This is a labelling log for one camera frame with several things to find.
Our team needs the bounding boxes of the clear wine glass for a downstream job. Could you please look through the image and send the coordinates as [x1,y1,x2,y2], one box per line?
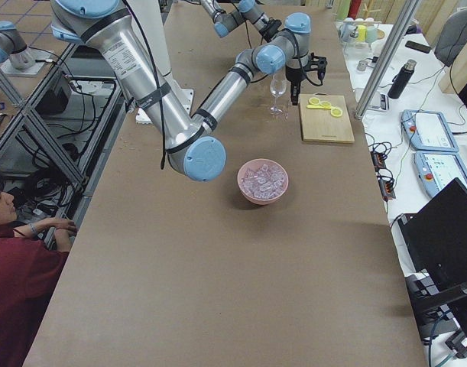
[270,73,287,115]

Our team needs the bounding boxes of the black monitor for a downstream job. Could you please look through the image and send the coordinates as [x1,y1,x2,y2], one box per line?
[401,178,467,337]

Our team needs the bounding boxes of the pink bowl of ice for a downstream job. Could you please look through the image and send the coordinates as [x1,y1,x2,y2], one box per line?
[237,158,289,206]

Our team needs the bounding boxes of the white digital scale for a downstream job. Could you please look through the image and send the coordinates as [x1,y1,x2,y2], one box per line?
[368,92,389,112]

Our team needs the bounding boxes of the aluminium frame post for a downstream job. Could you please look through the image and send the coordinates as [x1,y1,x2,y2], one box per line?
[355,0,421,121]

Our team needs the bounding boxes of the lower blue teach pendant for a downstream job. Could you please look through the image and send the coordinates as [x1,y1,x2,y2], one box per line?
[413,151,467,198]

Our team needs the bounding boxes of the person in red shirt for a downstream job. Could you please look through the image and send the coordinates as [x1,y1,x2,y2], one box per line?
[0,174,77,366]

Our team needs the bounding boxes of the yellow lemon slice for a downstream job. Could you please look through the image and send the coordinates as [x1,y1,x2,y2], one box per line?
[309,97,320,106]
[319,100,332,109]
[330,107,343,117]

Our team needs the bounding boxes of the black insulated bottle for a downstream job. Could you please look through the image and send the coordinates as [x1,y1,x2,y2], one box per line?
[388,59,417,99]

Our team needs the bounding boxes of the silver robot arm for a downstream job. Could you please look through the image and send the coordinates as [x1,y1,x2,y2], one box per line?
[199,0,274,37]
[50,1,311,181]

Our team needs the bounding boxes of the upper blue teach pendant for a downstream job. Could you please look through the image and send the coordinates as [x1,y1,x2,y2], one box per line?
[401,109,459,153]

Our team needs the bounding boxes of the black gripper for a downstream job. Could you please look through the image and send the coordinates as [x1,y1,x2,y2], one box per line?
[285,66,304,106]

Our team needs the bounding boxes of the blue teach pendant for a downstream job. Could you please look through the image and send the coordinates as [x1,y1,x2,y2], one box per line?
[413,151,467,198]
[401,109,459,153]

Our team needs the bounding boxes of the bamboo cutting board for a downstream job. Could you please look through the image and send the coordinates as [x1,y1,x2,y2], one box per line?
[299,94,355,144]

